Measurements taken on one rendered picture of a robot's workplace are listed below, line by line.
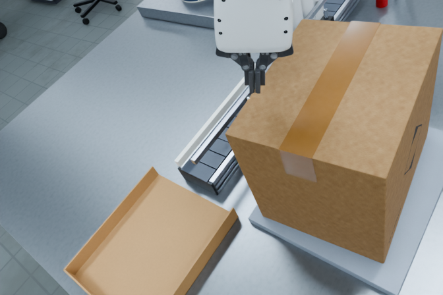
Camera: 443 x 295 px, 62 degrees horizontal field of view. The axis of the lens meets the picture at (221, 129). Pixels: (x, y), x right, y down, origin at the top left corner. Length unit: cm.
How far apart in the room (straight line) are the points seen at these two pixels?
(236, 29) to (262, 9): 4
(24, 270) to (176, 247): 154
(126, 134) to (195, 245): 45
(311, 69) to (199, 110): 51
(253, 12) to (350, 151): 22
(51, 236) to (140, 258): 28
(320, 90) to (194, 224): 43
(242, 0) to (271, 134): 20
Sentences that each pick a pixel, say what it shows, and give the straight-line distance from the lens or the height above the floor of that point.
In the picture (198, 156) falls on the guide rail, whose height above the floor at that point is 96.
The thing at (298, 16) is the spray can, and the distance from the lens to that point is 104.
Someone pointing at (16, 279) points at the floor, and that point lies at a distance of 231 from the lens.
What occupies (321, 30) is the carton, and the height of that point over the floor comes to 112.
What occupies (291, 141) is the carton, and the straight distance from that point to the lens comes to 54.
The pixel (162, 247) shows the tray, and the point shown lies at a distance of 86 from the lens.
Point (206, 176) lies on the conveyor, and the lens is 85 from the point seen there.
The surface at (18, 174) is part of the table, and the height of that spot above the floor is 83.
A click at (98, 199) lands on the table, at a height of 83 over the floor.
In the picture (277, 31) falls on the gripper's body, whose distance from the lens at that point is 49.
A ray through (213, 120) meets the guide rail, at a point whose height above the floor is 91.
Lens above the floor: 153
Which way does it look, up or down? 45 degrees down
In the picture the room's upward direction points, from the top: 25 degrees counter-clockwise
